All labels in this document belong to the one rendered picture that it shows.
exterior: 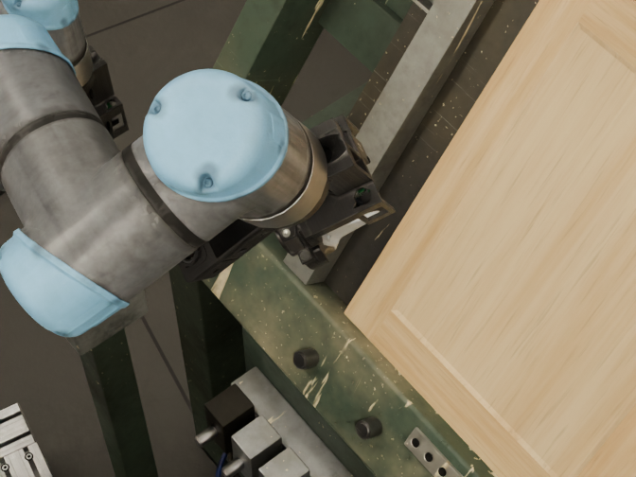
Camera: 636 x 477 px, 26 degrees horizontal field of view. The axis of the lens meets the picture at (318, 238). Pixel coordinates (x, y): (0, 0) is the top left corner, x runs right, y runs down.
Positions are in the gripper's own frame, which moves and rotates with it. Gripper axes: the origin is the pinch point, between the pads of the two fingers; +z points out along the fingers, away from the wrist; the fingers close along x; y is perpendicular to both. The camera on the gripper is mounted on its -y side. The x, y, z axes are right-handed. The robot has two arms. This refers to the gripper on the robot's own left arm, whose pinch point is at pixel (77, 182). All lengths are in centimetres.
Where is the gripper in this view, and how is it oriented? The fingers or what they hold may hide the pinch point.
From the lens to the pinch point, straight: 179.4
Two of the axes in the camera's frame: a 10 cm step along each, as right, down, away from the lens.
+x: -6.1, -6.5, 4.5
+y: 7.9, -5.3, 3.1
